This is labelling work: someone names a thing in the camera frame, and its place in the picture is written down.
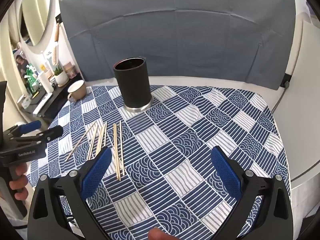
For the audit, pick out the wall poster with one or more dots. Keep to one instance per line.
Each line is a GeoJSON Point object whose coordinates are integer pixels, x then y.
{"type": "Point", "coordinates": [21, 65]}

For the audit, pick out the blue patterned tablecloth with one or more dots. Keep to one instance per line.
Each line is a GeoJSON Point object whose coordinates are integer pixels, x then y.
{"type": "Point", "coordinates": [175, 135]}

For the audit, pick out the set of wooden chopsticks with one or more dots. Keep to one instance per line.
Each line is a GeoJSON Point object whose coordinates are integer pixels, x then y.
{"type": "Point", "coordinates": [116, 150]}

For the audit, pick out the person's left hand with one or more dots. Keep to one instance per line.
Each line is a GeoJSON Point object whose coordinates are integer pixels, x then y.
{"type": "Point", "coordinates": [20, 183]}

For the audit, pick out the person's left forearm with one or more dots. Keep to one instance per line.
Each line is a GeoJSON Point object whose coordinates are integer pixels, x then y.
{"type": "Point", "coordinates": [12, 225]}

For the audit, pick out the white remote control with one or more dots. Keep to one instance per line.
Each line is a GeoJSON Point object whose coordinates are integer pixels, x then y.
{"type": "Point", "coordinates": [42, 105]}

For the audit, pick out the beige mug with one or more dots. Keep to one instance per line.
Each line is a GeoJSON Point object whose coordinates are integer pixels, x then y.
{"type": "Point", "coordinates": [77, 91]}

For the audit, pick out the person's right hand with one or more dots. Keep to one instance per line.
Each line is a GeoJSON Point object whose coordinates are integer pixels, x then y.
{"type": "Point", "coordinates": [157, 235]}

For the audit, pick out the black cylindrical utensil holder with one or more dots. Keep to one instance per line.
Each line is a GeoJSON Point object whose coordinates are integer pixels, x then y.
{"type": "Point", "coordinates": [132, 85]}

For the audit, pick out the black wall hook plate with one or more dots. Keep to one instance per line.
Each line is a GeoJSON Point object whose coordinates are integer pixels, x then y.
{"type": "Point", "coordinates": [58, 18]}

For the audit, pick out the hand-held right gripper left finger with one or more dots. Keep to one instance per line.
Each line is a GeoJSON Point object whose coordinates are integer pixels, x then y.
{"type": "Point", "coordinates": [97, 172]}

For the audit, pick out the round wall mirror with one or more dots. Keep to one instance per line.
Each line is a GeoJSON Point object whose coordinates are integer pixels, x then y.
{"type": "Point", "coordinates": [37, 10]}

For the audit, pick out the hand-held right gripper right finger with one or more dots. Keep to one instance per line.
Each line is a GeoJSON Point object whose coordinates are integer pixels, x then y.
{"type": "Point", "coordinates": [226, 172]}

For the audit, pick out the black clip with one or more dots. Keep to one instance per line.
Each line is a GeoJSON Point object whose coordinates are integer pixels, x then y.
{"type": "Point", "coordinates": [287, 80]}

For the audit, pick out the grey-blue backdrop cloth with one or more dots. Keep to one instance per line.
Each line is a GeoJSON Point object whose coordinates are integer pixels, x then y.
{"type": "Point", "coordinates": [175, 42]}

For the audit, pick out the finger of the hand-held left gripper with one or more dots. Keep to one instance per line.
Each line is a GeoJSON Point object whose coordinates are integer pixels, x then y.
{"type": "Point", "coordinates": [50, 133]}
{"type": "Point", "coordinates": [30, 127]}

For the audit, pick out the white paper roll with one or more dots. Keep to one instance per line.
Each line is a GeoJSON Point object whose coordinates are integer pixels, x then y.
{"type": "Point", "coordinates": [46, 82]}

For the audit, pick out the potted plant in white pot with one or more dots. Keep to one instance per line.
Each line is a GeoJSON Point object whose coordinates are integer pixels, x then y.
{"type": "Point", "coordinates": [60, 77]}

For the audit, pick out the green packet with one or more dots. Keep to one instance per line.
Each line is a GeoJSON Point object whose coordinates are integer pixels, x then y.
{"type": "Point", "coordinates": [31, 80]}

